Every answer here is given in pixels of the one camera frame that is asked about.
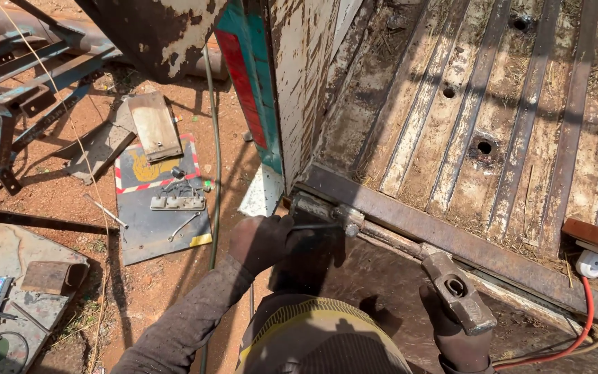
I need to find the person's right hand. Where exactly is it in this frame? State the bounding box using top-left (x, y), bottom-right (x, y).
top-left (419, 284), bottom-right (495, 372)

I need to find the person's left hand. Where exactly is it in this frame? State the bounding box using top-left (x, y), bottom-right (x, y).
top-left (228, 214), bottom-right (304, 278)

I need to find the thin steel punch rod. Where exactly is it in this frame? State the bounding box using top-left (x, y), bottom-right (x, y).
top-left (290, 222), bottom-right (345, 232)

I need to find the rusty steel hammer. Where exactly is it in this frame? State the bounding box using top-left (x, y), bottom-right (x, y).
top-left (421, 252), bottom-right (498, 336)

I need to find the rusty tailgate hinge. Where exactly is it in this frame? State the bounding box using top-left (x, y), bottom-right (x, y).
top-left (290, 191), bottom-right (366, 238)

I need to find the white metal plate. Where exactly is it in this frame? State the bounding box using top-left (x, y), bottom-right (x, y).
top-left (237, 163), bottom-right (284, 218)

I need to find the rusty lowered tailgate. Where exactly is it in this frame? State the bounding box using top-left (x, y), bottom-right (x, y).
top-left (269, 233), bottom-right (598, 374)

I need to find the person's striped shirt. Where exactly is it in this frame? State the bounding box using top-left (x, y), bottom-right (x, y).
top-left (235, 292), bottom-right (415, 374)

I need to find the steel spanner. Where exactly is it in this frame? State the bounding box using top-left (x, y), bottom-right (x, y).
top-left (167, 211), bottom-right (201, 243)

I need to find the black mud flap striped border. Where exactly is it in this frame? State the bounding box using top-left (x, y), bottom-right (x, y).
top-left (114, 133), bottom-right (214, 267)

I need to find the white rusty truck side panel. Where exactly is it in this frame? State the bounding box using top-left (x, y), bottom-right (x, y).
top-left (264, 0), bottom-right (364, 194)

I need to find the red and teal tail light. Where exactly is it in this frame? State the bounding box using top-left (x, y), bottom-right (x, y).
top-left (214, 0), bottom-right (285, 176)

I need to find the rusty bent metal plate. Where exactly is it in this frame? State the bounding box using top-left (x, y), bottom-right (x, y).
top-left (126, 92), bottom-right (184, 163)

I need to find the steel rod tool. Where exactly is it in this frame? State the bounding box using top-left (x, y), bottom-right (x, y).
top-left (81, 193), bottom-right (129, 230)

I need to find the grey metal sheet scrap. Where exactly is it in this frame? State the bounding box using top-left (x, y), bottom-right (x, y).
top-left (52, 101), bottom-right (139, 186)

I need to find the rusty ribbed truck bed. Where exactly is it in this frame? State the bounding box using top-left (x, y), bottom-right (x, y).
top-left (299, 0), bottom-right (598, 323)

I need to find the rusty peeling metal panel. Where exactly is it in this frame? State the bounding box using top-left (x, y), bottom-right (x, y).
top-left (75, 0), bottom-right (228, 85)

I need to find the rusty metal channel piece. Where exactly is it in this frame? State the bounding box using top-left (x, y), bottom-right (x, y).
top-left (21, 260), bottom-right (90, 296)

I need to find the long rusty metal bar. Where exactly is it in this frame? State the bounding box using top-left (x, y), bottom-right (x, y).
top-left (0, 204), bottom-right (119, 236)

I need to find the worn painted metal sheet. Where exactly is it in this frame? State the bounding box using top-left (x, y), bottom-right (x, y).
top-left (0, 220), bottom-right (91, 374)

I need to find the white power plug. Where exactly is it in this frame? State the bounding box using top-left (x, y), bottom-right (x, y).
top-left (574, 249), bottom-right (598, 279)

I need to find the orange socket box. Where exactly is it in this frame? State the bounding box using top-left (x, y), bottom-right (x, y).
top-left (561, 217), bottom-right (598, 267)

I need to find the green hose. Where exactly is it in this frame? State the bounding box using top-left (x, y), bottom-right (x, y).
top-left (198, 46), bottom-right (223, 374)

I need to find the grey metal hinge bracket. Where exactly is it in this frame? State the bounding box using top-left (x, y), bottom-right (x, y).
top-left (149, 179), bottom-right (207, 212)

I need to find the yellow string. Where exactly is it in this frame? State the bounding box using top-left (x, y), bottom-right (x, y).
top-left (0, 0), bottom-right (112, 374)

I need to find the blue metal frame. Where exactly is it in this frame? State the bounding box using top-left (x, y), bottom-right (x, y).
top-left (0, 25), bottom-right (124, 196)

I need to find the red power cable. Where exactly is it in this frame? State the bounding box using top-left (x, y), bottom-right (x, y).
top-left (493, 275), bottom-right (596, 371)

